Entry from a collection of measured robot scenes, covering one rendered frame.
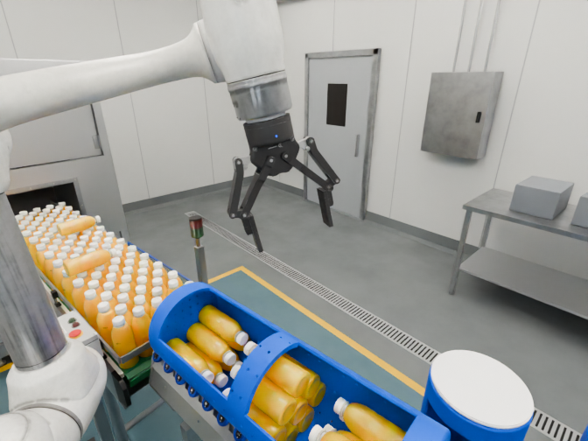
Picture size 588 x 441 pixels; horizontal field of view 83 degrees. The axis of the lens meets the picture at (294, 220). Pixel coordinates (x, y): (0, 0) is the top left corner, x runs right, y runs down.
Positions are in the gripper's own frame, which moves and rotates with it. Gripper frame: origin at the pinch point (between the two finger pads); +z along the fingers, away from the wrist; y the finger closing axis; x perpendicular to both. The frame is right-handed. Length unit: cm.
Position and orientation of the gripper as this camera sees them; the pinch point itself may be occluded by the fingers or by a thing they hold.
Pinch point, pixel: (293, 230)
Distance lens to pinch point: 60.3
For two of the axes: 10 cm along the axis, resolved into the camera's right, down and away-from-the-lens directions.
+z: 2.1, 8.9, 4.0
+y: -9.2, 3.2, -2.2
